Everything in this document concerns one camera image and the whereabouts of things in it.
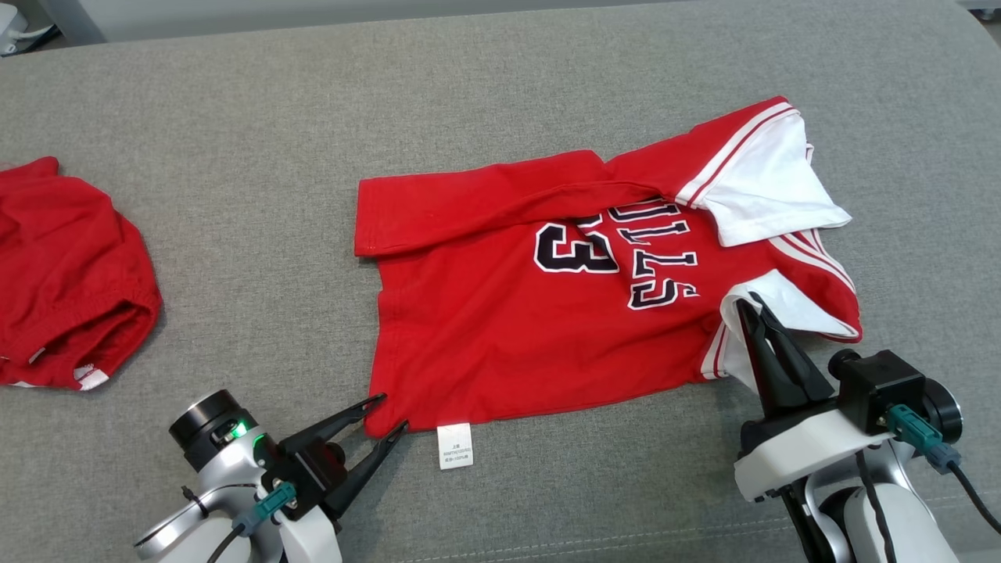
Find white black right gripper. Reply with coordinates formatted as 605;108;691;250
733;291;965;504

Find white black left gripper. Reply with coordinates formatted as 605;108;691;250
168;389;411;563

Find red white basketball jersey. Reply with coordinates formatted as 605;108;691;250
353;95;864;472

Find red shorts with white stripes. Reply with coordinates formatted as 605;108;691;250
0;156;163;392

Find white partition panel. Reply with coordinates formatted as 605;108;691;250
78;0;705;41

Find grey partition foot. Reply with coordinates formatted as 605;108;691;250
38;0;108;46

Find white power strip with adapter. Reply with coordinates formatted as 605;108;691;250
0;6;36;57

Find left camera cable teal connector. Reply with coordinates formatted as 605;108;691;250
205;481;300;563

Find camera cable teal connector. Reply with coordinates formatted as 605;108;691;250
205;481;300;563
886;403;1001;536

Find right camera cable teal connector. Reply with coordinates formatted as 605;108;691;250
886;403;1001;536

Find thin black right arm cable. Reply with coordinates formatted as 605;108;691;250
855;450;898;563

